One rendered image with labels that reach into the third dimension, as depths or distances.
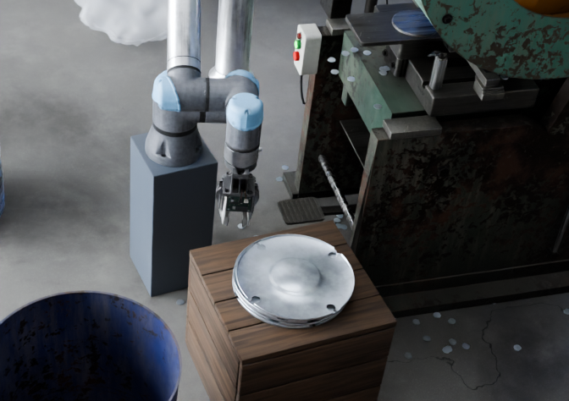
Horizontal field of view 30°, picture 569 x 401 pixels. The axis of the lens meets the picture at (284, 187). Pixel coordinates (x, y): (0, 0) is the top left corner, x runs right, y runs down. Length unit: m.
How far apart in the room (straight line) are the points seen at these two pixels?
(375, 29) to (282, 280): 0.70
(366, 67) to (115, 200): 0.95
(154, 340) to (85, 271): 0.76
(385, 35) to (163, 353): 1.00
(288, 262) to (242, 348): 0.27
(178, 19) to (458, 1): 0.62
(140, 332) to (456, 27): 0.97
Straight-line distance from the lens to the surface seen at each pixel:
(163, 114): 2.70
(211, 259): 2.67
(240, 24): 2.59
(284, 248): 2.66
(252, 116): 2.22
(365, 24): 2.80
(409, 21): 2.83
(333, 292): 2.57
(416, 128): 2.69
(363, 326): 2.56
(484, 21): 2.29
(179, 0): 2.42
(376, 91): 2.81
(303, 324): 2.52
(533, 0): 2.42
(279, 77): 3.93
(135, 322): 2.42
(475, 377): 3.00
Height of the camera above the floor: 2.22
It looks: 40 degrees down
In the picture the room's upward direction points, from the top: 7 degrees clockwise
